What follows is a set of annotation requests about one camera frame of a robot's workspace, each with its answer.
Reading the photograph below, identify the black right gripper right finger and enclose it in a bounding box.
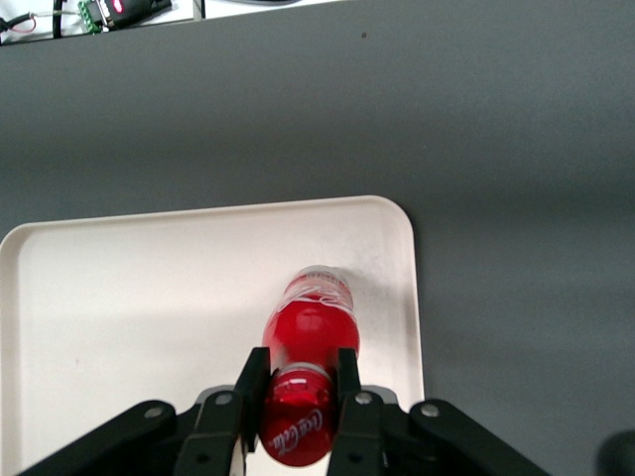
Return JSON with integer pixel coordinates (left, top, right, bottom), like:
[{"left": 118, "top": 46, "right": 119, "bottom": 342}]
[{"left": 324, "top": 347, "right": 550, "bottom": 476}]

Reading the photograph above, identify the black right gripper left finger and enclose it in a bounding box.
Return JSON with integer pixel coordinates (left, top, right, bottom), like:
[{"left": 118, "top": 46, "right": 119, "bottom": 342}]
[{"left": 19, "top": 346, "right": 272, "bottom": 476}]

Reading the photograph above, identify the red coke bottle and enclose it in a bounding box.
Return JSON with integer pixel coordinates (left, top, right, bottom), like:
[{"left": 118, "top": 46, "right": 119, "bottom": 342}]
[{"left": 257, "top": 265, "right": 361, "bottom": 469}]

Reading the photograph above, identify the white plastic tray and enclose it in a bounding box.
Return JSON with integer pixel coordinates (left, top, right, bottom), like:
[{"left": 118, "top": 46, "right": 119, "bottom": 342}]
[{"left": 0, "top": 194, "right": 426, "bottom": 476}]

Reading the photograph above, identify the black adapter with red light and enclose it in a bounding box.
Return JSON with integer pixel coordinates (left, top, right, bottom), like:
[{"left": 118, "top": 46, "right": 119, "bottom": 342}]
[{"left": 96, "top": 0, "right": 174, "bottom": 26}]

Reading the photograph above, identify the green terminal connector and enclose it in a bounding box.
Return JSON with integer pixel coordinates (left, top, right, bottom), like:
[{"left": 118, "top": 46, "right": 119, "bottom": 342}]
[{"left": 76, "top": 0, "right": 110, "bottom": 35}]

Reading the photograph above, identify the black cable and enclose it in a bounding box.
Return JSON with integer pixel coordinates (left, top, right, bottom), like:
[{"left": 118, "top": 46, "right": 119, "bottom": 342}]
[{"left": 51, "top": 0, "right": 67, "bottom": 41}]

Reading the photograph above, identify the thin red wire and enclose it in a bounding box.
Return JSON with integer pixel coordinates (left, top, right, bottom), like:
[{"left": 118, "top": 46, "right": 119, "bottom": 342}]
[{"left": 8, "top": 15, "right": 39, "bottom": 36}]

